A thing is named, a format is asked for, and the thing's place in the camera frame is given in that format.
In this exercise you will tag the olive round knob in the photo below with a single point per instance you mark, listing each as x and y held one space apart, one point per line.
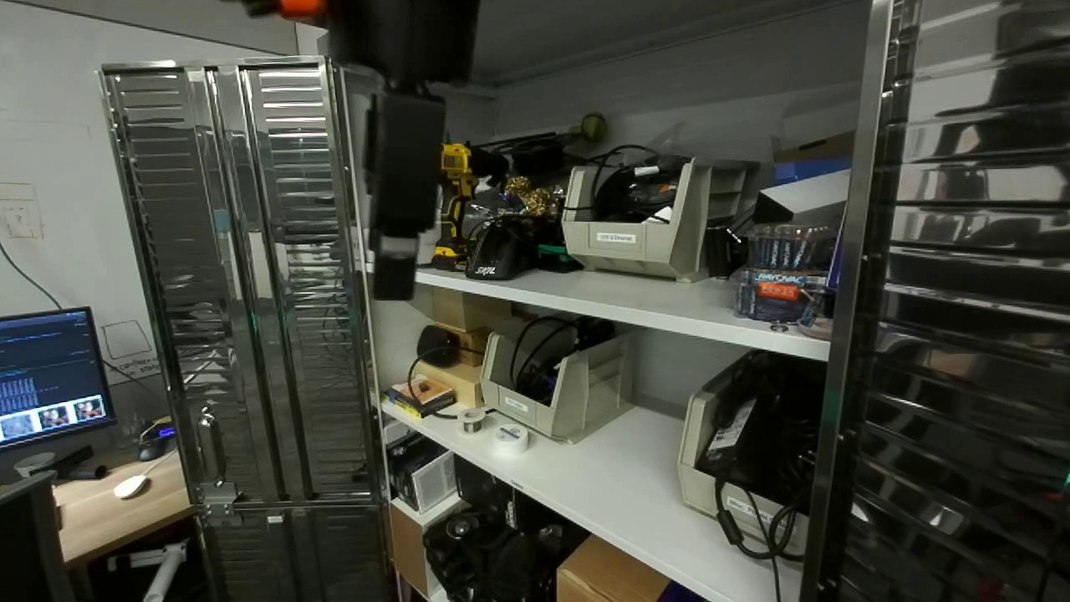
594 126

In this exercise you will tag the wooden desk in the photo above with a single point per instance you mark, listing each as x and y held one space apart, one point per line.
117 521

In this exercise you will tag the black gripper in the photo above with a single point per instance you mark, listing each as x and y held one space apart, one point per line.
409 161

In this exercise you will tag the white computer mouse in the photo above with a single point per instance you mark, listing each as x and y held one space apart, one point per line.
132 485

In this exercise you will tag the orange yellow book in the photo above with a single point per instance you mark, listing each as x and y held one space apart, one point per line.
420 402

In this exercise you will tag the black battery charger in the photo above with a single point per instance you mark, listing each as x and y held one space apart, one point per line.
498 253

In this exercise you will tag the black gear pile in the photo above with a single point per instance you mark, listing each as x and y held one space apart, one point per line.
496 554

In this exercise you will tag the clear plastic parts case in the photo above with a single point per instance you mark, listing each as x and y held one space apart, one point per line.
788 280

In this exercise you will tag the white black small box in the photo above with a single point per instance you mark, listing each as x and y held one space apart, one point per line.
423 481

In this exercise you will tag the small grey tape roll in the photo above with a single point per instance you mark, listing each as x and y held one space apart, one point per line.
476 420

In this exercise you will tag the light wooden box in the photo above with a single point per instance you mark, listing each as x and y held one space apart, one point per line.
456 387

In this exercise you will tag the steel tray rack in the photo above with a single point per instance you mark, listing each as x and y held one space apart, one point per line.
970 280
280 280

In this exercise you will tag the grey storage bin with black gear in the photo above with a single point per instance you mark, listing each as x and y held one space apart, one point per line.
704 457

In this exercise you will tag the small plain cardboard box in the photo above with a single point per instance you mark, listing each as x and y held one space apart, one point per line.
461 310

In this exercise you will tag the black round case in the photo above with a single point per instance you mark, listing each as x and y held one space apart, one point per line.
438 347

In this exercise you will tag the computer monitor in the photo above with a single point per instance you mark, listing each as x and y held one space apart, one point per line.
50 373

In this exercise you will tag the white metal shelf unit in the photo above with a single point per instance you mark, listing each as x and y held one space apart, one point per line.
623 471

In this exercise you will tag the grey storage bin with tools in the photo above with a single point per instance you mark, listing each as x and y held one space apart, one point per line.
623 240

